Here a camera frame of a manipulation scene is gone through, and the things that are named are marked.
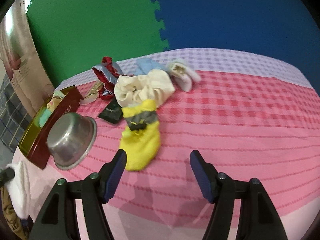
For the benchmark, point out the floral curtain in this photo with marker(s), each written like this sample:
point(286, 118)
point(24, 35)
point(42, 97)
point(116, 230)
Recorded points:
point(21, 60)

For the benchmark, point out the steel bowl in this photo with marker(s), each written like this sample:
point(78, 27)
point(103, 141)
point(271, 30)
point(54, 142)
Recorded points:
point(70, 139)

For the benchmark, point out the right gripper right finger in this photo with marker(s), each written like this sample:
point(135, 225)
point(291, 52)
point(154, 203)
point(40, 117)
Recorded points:
point(258, 217)

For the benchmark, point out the green foam mat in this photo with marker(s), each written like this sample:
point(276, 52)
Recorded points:
point(71, 36)

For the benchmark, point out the pink checkered tablecloth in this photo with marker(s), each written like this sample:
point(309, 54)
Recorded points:
point(250, 116)

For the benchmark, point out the red silver snack wrapper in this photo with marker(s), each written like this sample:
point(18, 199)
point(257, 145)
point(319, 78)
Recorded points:
point(108, 73)

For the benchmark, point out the white sock pair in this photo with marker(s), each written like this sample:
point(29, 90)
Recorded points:
point(183, 75)

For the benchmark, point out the teal fluffy sock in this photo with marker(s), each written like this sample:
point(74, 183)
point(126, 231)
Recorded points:
point(44, 117)

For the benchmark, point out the cotton swab bag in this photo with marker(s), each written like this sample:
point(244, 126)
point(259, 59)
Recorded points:
point(92, 94)

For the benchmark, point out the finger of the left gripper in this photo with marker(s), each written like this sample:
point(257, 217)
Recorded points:
point(6, 175)

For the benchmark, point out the red gold tin box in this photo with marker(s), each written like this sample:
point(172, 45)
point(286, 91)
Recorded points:
point(33, 143)

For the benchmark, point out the light blue fluffy sock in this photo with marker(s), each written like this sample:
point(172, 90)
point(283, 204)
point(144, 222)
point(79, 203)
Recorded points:
point(145, 65)

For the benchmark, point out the yellow grey sock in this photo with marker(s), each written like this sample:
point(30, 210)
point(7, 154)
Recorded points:
point(141, 137)

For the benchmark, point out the blue black sachet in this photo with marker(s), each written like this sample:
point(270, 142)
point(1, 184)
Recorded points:
point(112, 113)

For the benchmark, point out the cream white cloth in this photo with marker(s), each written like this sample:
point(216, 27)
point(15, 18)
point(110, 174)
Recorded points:
point(132, 90)

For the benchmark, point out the blue foam mat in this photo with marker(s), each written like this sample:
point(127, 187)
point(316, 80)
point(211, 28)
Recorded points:
point(281, 29)

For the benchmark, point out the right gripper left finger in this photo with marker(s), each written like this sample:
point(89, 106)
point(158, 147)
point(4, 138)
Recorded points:
point(57, 218)

